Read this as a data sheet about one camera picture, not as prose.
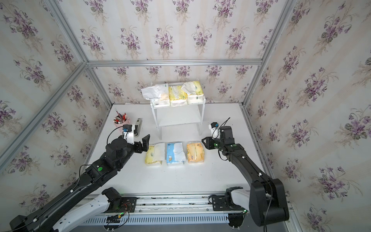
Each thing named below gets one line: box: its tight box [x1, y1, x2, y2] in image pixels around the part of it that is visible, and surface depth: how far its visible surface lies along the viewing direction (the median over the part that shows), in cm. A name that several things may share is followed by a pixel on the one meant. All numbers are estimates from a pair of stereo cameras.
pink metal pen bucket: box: [113, 113, 130, 129], surface depth 99 cm
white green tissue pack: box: [141, 83, 171, 109], surface depth 75 cm
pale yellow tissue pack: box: [144, 142, 166, 167], surface depth 90 cm
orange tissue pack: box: [186, 140, 205, 164], surface depth 92 cm
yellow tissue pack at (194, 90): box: [180, 80, 205, 105], surface depth 77 cm
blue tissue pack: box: [166, 142, 186, 166], surface depth 88 cm
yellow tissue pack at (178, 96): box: [168, 86, 188, 107], surface depth 74 cm
